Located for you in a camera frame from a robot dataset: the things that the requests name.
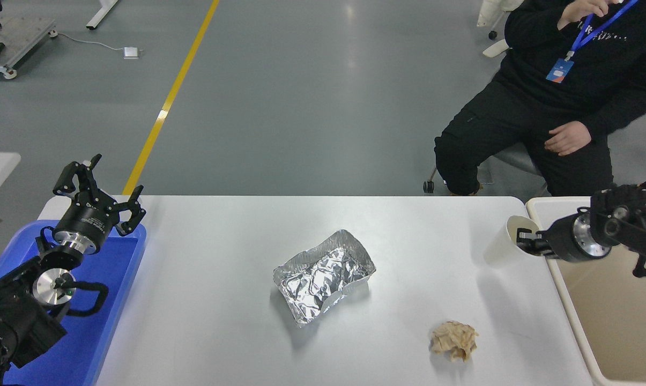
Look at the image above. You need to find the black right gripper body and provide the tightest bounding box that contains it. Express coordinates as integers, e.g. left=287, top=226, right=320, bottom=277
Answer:
left=540, top=214, right=587, bottom=263

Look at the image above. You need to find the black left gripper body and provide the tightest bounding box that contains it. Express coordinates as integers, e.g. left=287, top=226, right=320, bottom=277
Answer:
left=55, top=196, right=121, bottom=249

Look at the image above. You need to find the white paper cup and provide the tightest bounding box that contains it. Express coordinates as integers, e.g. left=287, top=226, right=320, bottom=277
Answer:
left=484, top=216, right=541, bottom=268

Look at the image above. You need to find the tan paper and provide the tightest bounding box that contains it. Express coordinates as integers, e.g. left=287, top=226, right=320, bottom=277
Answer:
left=430, top=320, right=479, bottom=362

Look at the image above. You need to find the foil tray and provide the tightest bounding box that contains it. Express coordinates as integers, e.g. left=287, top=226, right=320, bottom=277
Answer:
left=273, top=229, right=377, bottom=328

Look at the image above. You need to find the person's left hand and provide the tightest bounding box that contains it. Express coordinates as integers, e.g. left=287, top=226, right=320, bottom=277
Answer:
left=544, top=121, right=592, bottom=157

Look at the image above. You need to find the person's right hand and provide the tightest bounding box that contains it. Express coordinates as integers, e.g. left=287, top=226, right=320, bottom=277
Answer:
left=558, top=0, right=610, bottom=31

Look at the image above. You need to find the blue plastic tray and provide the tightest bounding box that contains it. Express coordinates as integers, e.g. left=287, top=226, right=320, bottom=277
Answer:
left=0, top=219, right=147, bottom=386

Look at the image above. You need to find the grey office chair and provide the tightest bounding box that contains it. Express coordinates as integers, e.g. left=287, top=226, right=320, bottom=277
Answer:
left=424, top=142, right=550, bottom=198

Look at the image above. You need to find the large pale bin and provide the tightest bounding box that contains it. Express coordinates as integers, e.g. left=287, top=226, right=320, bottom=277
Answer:
left=525, top=196, right=646, bottom=386

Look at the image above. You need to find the person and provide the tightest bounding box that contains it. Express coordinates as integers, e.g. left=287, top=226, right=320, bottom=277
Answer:
left=434, top=0, right=646, bottom=197

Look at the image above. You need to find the metal wheeled platform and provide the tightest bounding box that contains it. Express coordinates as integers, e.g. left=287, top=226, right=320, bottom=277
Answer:
left=0, top=16, right=57, bottom=81

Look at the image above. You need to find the white desk leg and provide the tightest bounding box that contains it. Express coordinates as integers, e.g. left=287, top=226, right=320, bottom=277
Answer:
left=85, top=0, right=118, bottom=31

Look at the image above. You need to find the white chair armrest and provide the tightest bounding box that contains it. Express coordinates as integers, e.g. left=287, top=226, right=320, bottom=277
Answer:
left=482, top=39, right=511, bottom=58

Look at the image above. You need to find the white floor cable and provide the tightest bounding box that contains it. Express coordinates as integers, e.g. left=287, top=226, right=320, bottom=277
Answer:
left=49, top=33, right=125, bottom=53

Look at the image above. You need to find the blue lanyard with badge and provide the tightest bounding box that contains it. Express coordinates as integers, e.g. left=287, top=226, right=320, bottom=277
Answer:
left=546, top=0, right=638, bottom=84

